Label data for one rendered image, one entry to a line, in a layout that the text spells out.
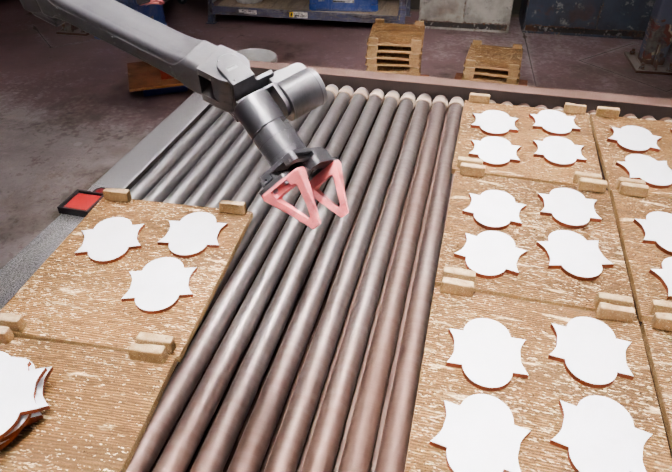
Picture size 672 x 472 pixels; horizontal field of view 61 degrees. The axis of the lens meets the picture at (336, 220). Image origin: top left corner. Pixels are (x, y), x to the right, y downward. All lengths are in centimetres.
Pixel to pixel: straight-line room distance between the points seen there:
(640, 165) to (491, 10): 401
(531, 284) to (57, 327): 84
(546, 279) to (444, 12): 446
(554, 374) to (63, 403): 75
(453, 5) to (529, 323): 457
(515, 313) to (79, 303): 77
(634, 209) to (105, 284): 110
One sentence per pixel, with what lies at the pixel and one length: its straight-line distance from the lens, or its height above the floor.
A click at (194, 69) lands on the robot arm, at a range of 85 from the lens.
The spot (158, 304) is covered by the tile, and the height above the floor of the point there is 94.
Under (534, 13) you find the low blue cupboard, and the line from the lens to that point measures 554.
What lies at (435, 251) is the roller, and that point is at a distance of 119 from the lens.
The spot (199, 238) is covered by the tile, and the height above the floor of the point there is 94.
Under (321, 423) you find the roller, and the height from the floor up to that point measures 92.
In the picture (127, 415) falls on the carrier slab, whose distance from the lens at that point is 93.
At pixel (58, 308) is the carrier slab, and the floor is 94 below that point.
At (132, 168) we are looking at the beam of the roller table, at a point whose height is 92.
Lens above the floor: 166
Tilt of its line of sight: 36 degrees down
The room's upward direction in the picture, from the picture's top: straight up
